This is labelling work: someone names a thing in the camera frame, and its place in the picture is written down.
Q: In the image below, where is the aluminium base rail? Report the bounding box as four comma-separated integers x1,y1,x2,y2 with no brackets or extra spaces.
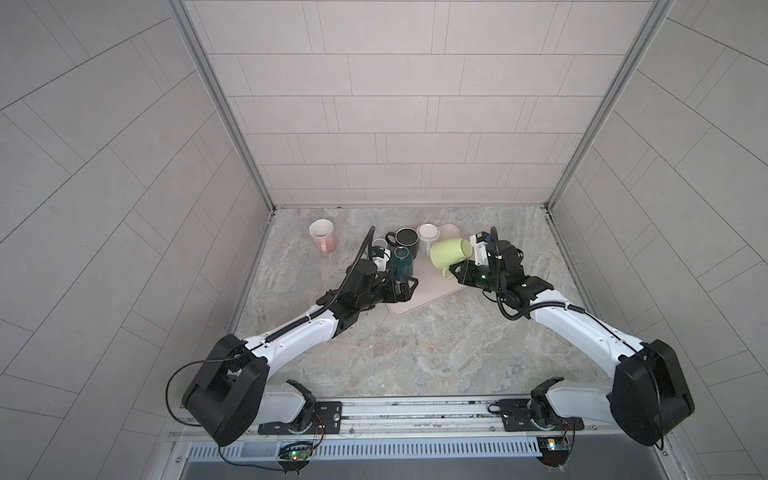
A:
188,389,662,445

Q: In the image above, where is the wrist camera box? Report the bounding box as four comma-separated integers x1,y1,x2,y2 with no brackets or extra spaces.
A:
369,246,391,272
470,231,492,266

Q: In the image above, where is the left circuit board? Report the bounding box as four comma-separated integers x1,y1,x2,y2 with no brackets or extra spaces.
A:
277,441,315,475

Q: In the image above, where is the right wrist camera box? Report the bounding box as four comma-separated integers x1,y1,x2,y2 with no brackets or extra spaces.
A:
470,231,492,266

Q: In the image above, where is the right circuit board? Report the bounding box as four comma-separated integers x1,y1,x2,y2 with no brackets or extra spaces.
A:
536,436,572,468

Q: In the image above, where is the circuit board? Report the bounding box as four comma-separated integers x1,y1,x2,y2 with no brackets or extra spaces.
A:
536,436,572,468
277,441,315,475

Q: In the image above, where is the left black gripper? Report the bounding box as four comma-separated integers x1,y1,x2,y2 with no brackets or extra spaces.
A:
352,276,419,312

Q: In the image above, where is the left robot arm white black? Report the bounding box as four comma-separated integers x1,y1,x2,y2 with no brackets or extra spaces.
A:
182,260,418,447

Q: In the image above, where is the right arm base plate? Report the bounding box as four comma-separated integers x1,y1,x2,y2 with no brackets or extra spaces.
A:
487,398,585,432

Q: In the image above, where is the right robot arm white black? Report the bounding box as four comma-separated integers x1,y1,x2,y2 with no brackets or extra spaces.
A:
447,260,695,449

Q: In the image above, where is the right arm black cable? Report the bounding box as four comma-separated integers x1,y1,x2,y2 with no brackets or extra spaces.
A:
488,226,664,451

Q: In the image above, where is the light green mug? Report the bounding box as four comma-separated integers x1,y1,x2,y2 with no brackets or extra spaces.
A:
430,238,473,279

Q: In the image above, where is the beige rectangular tray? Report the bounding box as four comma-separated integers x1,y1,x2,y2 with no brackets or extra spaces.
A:
387,223,469,316

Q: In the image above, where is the dark green mug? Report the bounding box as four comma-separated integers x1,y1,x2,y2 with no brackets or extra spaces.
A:
391,246,413,278

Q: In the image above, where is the white vent grille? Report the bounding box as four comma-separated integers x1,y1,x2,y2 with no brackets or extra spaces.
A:
187,437,542,462

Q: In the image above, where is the white mug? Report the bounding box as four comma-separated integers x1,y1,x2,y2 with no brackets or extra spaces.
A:
416,223,440,256

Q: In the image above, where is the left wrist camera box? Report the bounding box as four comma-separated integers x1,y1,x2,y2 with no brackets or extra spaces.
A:
369,246,391,272

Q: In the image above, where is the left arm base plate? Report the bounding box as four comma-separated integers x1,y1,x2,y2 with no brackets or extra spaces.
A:
258,401,343,435

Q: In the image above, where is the black mug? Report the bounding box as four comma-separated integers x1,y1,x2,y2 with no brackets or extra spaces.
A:
385,227,419,258

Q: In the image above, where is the pink mug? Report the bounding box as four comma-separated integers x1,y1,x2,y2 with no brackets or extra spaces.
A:
309,219,338,255

